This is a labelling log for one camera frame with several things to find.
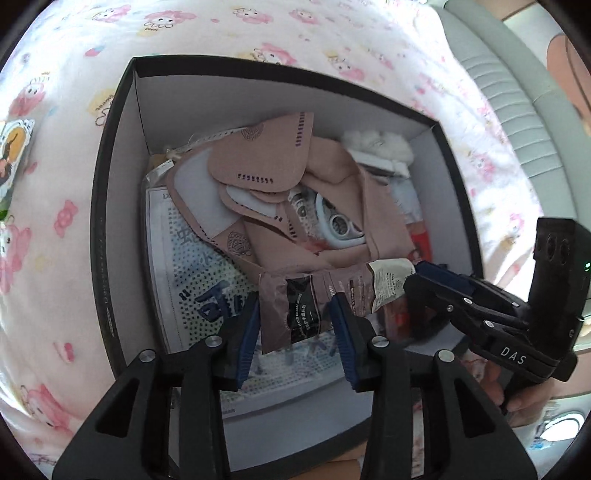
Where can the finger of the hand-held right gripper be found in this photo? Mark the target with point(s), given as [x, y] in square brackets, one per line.
[443, 273]
[429, 295]

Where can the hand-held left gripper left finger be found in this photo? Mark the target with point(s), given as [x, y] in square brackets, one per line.
[247, 339]

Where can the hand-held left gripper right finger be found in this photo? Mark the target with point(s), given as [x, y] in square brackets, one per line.
[346, 344]

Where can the pink brown hand cream tube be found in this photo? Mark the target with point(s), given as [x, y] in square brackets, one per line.
[304, 300]

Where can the black storage box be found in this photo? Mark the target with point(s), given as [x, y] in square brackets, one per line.
[138, 115]

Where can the person's right hand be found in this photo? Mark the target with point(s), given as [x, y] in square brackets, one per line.
[491, 381]

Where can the red printed pack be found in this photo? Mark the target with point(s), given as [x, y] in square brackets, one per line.
[421, 242]

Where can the pink face mask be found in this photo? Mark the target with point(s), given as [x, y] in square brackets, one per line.
[251, 201]
[263, 157]
[198, 203]
[364, 207]

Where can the white oval object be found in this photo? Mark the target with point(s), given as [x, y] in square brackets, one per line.
[561, 427]

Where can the white fluffy plush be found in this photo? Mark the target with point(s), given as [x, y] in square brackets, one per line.
[374, 141]

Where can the padded bed headboard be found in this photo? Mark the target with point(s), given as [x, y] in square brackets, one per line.
[508, 106]

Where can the cartoon figure sticker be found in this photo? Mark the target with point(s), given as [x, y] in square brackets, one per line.
[11, 152]

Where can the pink cartoon printed blanket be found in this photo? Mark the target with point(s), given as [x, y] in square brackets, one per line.
[69, 69]

